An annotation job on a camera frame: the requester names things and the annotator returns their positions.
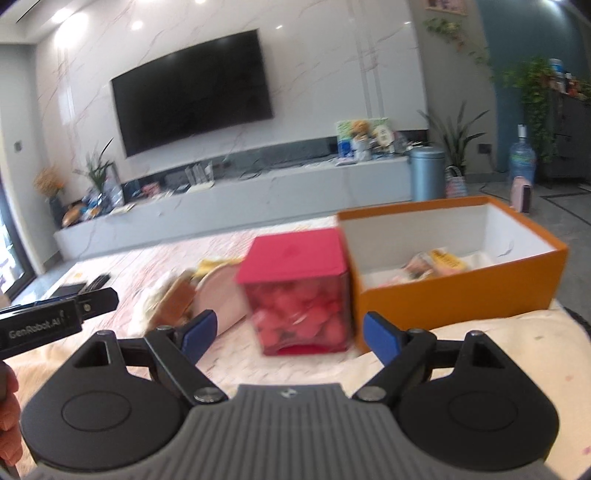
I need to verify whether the white fluffy plush toy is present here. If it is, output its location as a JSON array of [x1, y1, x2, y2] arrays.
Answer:
[[127, 271, 178, 335]]

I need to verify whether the dark grey cabinet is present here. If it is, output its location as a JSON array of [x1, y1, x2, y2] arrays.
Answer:
[[545, 90, 591, 182]]

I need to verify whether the yellow snack packet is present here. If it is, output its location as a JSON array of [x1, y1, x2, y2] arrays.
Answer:
[[427, 248, 468, 278]]

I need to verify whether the trailing ivy on cabinet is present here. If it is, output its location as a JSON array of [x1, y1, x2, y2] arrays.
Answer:
[[492, 58, 557, 162]]

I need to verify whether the black remote control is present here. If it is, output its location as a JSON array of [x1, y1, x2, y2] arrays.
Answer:
[[81, 274, 112, 294]]

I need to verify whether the dark notebook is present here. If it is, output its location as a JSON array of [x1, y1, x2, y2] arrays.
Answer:
[[48, 284, 88, 300]]

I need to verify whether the brown teddy bear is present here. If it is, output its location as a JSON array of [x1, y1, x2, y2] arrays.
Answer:
[[351, 121, 372, 160]]

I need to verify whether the orange dried flowers vase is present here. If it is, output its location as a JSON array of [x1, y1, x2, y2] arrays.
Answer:
[[33, 166, 65, 227]]

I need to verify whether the red lidded clear box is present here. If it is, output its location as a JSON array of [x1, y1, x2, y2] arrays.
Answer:
[[235, 228, 352, 356]]

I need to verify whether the woven checked basket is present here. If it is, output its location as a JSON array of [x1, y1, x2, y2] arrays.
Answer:
[[444, 166, 468, 199]]

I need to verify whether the grey marble television console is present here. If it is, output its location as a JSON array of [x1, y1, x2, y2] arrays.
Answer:
[[53, 154, 411, 259]]

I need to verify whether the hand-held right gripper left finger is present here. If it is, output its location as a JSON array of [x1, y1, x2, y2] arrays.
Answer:
[[69, 310, 229, 403]]

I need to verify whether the tall leafy potted plant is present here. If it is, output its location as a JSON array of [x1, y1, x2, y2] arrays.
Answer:
[[418, 104, 490, 178]]

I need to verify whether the person's left hand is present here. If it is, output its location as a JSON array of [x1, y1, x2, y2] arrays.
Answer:
[[0, 364, 24, 467]]

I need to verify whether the orange cardboard box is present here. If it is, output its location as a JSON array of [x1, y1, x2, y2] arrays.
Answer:
[[336, 195, 570, 354]]

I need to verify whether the hanging ivy on wall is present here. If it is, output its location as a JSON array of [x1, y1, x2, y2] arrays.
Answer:
[[422, 17, 490, 65]]

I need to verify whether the black wall television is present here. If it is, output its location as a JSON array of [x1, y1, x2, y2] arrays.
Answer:
[[110, 29, 274, 158]]

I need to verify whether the white wireless router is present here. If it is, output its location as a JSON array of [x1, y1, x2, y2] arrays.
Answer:
[[185, 162, 214, 189]]

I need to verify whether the blue metal trash can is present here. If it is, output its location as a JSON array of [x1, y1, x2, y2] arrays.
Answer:
[[409, 147, 447, 202]]

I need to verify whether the green plant in vase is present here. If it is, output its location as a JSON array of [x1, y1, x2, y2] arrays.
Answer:
[[74, 138, 116, 204]]

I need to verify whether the yellow soft toy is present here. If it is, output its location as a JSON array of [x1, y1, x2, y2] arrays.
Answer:
[[196, 258, 243, 280]]

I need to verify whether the blue water jug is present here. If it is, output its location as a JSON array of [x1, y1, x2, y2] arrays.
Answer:
[[509, 124, 537, 183]]

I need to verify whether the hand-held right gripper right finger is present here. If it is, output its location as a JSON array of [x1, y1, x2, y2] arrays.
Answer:
[[352, 311, 518, 402]]

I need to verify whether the green picture board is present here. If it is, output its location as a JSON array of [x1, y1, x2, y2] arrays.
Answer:
[[336, 117, 393, 160]]

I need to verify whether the pink snack packet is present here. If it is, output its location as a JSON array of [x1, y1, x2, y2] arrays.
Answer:
[[401, 253, 437, 282]]

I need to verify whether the pink space heater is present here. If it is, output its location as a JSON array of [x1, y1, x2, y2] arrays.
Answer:
[[510, 176, 534, 214]]

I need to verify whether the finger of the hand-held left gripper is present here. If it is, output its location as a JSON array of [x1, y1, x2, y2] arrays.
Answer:
[[76, 287, 120, 319]]

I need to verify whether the wooden framed picture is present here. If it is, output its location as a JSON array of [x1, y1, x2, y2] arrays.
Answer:
[[425, 0, 468, 16]]

